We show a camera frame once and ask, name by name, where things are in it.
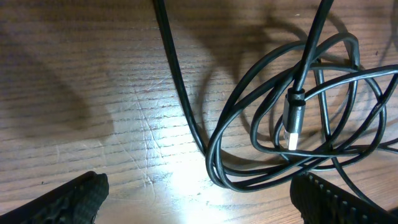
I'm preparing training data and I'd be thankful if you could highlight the black USB cable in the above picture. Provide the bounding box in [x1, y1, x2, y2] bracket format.
[153, 0, 398, 194]
[250, 0, 398, 206]

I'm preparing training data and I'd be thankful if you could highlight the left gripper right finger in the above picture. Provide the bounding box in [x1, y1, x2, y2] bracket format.
[290, 173, 397, 224]

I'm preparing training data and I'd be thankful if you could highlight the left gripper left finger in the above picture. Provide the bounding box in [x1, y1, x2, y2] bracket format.
[1, 171, 109, 224]

